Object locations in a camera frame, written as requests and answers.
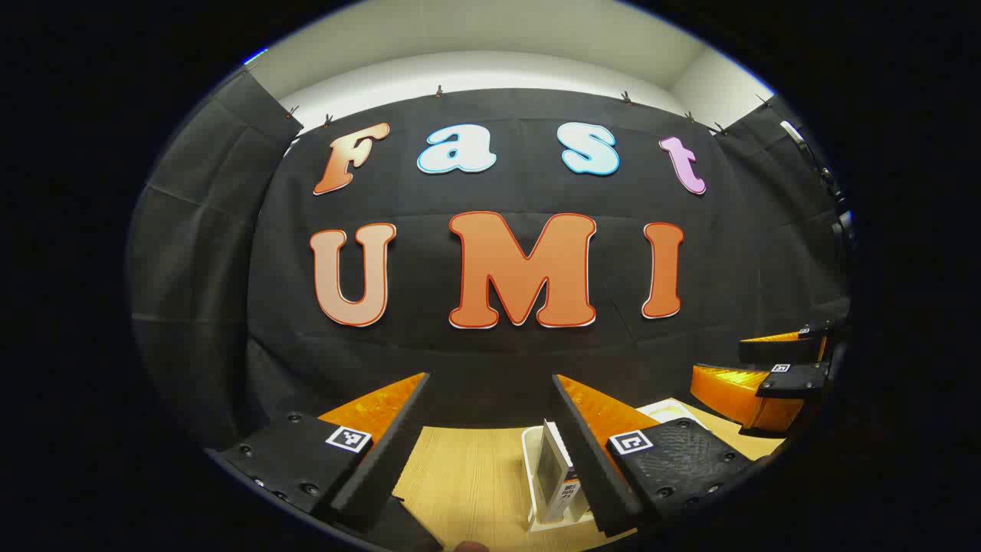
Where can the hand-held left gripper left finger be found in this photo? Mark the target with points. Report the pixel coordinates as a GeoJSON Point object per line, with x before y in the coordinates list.
{"type": "Point", "coordinates": [383, 452]}

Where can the dark metal stand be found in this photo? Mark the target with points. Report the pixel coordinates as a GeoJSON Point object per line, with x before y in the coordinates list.
{"type": "Point", "coordinates": [844, 226]}

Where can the portrait cover book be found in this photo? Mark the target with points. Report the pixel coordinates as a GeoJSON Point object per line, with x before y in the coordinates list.
{"type": "Point", "coordinates": [548, 468]}

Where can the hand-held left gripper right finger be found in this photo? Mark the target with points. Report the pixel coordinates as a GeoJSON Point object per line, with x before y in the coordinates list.
{"type": "Point", "coordinates": [590, 460]}

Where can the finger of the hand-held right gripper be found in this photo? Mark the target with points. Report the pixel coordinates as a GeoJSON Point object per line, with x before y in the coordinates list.
{"type": "Point", "coordinates": [736, 395]}
{"type": "Point", "coordinates": [782, 351]}

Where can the white plastic bookshelf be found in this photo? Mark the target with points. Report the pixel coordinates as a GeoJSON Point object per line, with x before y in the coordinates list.
{"type": "Point", "coordinates": [529, 460]}

